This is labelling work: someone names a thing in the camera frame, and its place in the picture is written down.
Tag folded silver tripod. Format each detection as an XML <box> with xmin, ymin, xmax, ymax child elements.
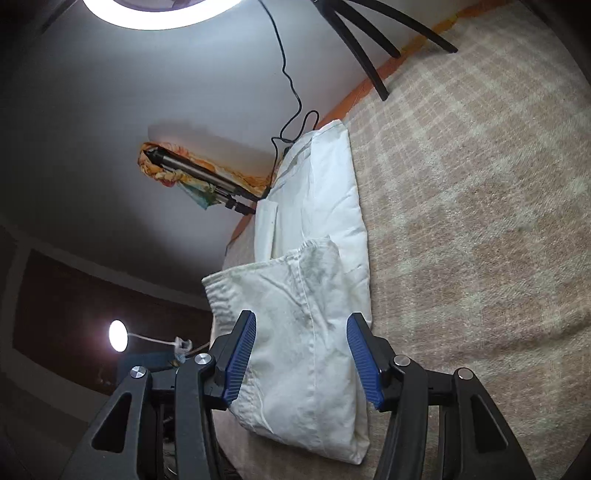
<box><xmin>141</xmin><ymin>147</ymin><xmax>259</xmax><ymax>215</ymax></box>

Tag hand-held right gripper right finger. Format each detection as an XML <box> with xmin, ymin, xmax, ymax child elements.
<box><xmin>345</xmin><ymin>312</ymin><xmax>536</xmax><ymax>480</ymax></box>

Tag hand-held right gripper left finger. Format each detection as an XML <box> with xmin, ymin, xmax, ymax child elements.
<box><xmin>60</xmin><ymin>310</ymin><xmax>257</xmax><ymax>480</ymax></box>

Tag white ring light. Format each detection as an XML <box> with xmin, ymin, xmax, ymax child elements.
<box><xmin>82</xmin><ymin>0</ymin><xmax>243</xmax><ymax>31</ymax></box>

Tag colourful patterned cloth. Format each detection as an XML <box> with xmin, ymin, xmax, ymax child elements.
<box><xmin>137</xmin><ymin>142</ymin><xmax>273</xmax><ymax>210</ymax></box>

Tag beige plaid blanket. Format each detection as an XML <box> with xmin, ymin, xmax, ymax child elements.
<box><xmin>210</xmin><ymin>9</ymin><xmax>587</xmax><ymax>480</ymax></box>

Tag white pants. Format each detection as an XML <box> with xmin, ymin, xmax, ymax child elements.
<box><xmin>202</xmin><ymin>119</ymin><xmax>374</xmax><ymax>466</ymax></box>

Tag black light stand legs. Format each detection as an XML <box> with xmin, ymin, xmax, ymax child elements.
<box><xmin>311</xmin><ymin>0</ymin><xmax>459</xmax><ymax>101</ymax></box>

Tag round white lamp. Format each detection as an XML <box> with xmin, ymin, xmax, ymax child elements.
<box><xmin>108</xmin><ymin>320</ymin><xmax>129</xmax><ymax>352</ymax></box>

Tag black cable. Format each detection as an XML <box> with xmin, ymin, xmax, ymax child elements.
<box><xmin>257</xmin><ymin>0</ymin><xmax>320</xmax><ymax>200</ymax></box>

